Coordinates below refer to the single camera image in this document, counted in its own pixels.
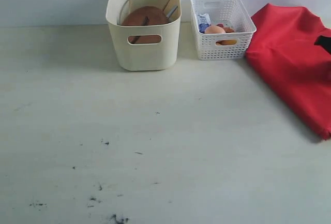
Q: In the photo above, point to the brown wooden plate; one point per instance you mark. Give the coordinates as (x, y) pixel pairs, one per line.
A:
(145, 16)

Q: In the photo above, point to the white perforated plastic basket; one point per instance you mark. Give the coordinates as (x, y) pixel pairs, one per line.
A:
(230, 13)

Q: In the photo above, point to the dark wooden spoon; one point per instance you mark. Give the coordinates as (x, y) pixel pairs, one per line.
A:
(145, 23)

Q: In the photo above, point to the cream plastic bin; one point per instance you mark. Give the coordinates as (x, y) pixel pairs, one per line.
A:
(144, 57)

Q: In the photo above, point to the fried chicken piece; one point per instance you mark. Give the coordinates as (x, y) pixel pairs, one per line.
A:
(228, 30)

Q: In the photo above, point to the metal table knife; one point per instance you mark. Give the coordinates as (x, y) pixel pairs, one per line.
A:
(171, 12)

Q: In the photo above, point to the brown egg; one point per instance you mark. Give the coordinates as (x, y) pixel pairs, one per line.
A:
(214, 29)

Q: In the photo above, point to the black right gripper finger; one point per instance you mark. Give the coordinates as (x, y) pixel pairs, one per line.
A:
(324, 42)

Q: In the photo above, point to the red tablecloth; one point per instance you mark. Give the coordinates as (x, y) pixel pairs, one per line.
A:
(283, 54)

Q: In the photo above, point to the blue white milk carton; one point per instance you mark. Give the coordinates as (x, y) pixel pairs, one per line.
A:
(203, 21)

